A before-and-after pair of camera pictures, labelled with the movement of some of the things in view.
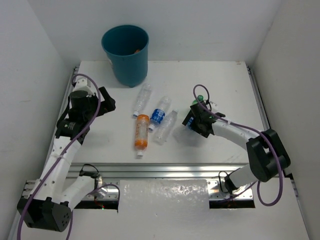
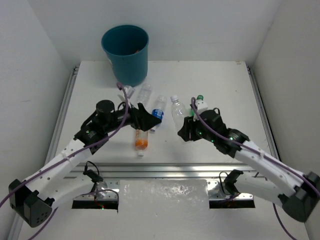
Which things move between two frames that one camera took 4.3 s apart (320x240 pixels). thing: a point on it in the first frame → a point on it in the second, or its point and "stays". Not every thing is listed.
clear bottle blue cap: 146,92 stays
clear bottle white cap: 167,128 → 178,112
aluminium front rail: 153,170 stays
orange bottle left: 141,133 stays
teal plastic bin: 127,46 stays
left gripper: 105,99 → 136,117
